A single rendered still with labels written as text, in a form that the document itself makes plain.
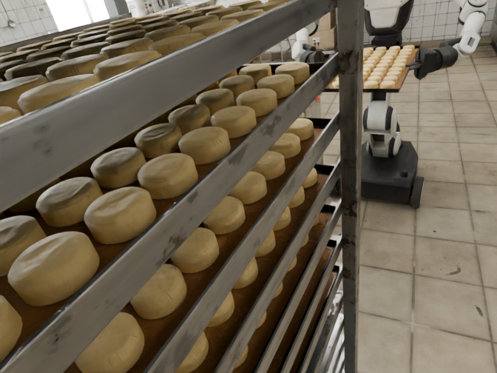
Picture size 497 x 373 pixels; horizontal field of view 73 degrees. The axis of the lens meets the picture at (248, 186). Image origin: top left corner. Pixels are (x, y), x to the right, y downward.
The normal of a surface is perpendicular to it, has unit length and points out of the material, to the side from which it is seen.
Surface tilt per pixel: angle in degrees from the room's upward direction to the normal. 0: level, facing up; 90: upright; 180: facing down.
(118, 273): 90
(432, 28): 90
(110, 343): 0
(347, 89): 90
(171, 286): 0
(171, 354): 90
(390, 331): 0
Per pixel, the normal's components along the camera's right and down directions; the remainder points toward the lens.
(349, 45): -0.48, 0.55
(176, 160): -0.17, -0.83
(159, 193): -0.15, 0.56
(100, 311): 0.86, 0.14
